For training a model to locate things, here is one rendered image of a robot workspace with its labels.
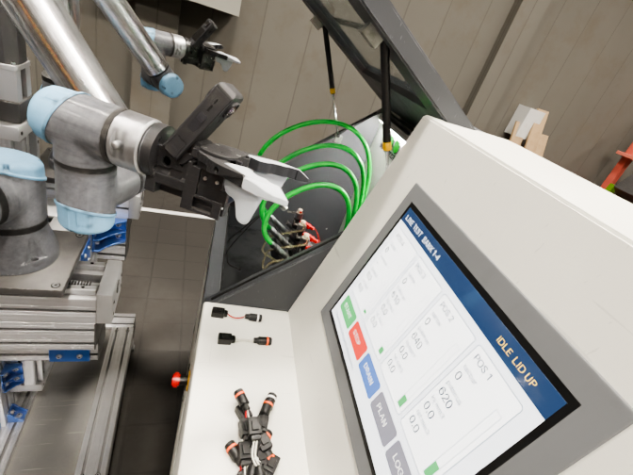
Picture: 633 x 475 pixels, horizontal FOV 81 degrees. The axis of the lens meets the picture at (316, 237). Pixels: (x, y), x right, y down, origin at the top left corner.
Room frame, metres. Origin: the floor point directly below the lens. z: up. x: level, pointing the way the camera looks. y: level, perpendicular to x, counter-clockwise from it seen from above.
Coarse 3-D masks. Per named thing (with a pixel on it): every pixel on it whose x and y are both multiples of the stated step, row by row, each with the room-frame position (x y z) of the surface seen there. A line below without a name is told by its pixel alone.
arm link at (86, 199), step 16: (64, 176) 0.41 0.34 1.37; (80, 176) 0.41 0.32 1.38; (96, 176) 0.43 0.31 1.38; (112, 176) 0.45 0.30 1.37; (128, 176) 0.50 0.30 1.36; (64, 192) 0.41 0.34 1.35; (80, 192) 0.41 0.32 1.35; (96, 192) 0.43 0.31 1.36; (112, 192) 0.45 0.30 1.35; (128, 192) 0.49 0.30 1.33; (64, 208) 0.41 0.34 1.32; (80, 208) 0.41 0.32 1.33; (96, 208) 0.43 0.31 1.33; (112, 208) 0.45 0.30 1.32; (64, 224) 0.41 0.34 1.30; (80, 224) 0.41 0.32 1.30; (96, 224) 0.43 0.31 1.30; (112, 224) 0.46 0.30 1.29
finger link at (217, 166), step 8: (200, 160) 0.41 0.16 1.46; (208, 160) 0.40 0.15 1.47; (216, 160) 0.40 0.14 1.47; (224, 160) 0.41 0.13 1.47; (208, 168) 0.39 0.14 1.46; (216, 168) 0.39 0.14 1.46; (224, 168) 0.38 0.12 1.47; (232, 168) 0.39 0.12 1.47; (224, 176) 0.39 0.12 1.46; (232, 176) 0.38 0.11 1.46; (240, 176) 0.38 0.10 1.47; (240, 184) 0.38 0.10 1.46
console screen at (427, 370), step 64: (384, 256) 0.60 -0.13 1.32; (448, 256) 0.49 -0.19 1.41; (384, 320) 0.50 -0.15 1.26; (448, 320) 0.41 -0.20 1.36; (512, 320) 0.36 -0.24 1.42; (384, 384) 0.41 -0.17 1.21; (448, 384) 0.35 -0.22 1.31; (512, 384) 0.31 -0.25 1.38; (576, 384) 0.28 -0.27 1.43; (384, 448) 0.33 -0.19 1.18; (448, 448) 0.29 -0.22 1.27; (512, 448) 0.26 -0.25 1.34; (576, 448) 0.24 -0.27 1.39
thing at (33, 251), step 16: (48, 224) 0.62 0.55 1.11; (0, 240) 0.53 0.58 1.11; (16, 240) 0.54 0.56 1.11; (32, 240) 0.57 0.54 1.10; (48, 240) 0.60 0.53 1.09; (0, 256) 0.52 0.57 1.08; (16, 256) 0.54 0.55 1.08; (32, 256) 0.57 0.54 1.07; (48, 256) 0.58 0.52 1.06; (0, 272) 0.52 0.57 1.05; (16, 272) 0.53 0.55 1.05
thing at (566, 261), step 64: (448, 128) 0.72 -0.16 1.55; (384, 192) 0.75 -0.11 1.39; (448, 192) 0.59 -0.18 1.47; (512, 192) 0.50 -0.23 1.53; (576, 192) 0.51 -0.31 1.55; (512, 256) 0.42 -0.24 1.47; (576, 256) 0.37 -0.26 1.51; (320, 320) 0.63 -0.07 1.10; (576, 320) 0.32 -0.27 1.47; (320, 384) 0.51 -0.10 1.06; (320, 448) 0.40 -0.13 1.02
